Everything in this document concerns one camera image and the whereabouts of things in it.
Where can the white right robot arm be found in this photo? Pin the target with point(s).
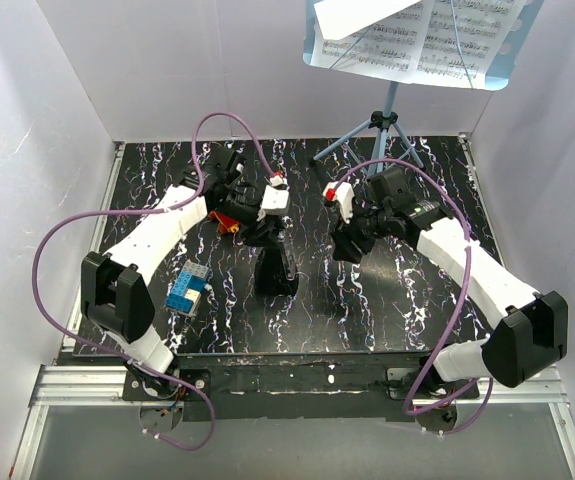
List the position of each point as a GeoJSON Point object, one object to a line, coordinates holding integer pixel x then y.
{"type": "Point", "coordinates": [529, 329]}

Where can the blue white brick block stack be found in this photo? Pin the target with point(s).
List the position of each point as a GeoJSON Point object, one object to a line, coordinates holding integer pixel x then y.
{"type": "Point", "coordinates": [186, 292]}

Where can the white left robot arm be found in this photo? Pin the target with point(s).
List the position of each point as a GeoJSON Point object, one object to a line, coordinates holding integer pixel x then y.
{"type": "Point", "coordinates": [114, 284]}

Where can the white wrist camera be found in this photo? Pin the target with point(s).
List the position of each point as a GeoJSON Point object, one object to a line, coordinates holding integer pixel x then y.
{"type": "Point", "coordinates": [341, 195]}
{"type": "Point", "coordinates": [275, 201]}

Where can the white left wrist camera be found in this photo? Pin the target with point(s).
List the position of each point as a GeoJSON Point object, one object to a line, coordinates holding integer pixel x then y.
{"type": "Point", "coordinates": [275, 201]}

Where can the black metronome body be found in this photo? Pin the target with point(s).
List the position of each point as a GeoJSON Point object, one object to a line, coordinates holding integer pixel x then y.
{"type": "Point", "coordinates": [276, 273]}

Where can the aluminium rail frame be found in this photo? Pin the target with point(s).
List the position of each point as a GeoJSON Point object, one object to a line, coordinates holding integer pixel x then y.
{"type": "Point", "coordinates": [529, 329]}

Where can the white folded paper sheet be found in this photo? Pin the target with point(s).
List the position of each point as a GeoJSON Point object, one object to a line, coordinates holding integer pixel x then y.
{"type": "Point", "coordinates": [338, 19]}

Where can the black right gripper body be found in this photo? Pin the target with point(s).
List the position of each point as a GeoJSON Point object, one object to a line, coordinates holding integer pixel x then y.
{"type": "Point", "coordinates": [349, 232]}

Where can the white sheet music page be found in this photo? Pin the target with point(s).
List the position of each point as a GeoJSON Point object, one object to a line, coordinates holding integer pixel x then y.
{"type": "Point", "coordinates": [462, 40]}

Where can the blue music stand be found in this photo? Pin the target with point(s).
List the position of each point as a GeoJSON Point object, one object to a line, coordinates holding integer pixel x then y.
{"type": "Point", "coordinates": [389, 50]}

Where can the red toy brick car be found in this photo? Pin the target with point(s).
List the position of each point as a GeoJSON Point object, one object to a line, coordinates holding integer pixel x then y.
{"type": "Point", "coordinates": [226, 225]}

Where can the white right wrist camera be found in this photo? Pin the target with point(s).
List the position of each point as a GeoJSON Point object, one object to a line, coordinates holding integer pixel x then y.
{"type": "Point", "coordinates": [341, 195]}

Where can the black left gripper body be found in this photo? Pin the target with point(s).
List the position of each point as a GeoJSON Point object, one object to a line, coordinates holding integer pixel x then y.
{"type": "Point", "coordinates": [271, 240]}

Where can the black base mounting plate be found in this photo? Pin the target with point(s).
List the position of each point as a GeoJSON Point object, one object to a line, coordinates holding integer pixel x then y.
{"type": "Point", "coordinates": [300, 385]}

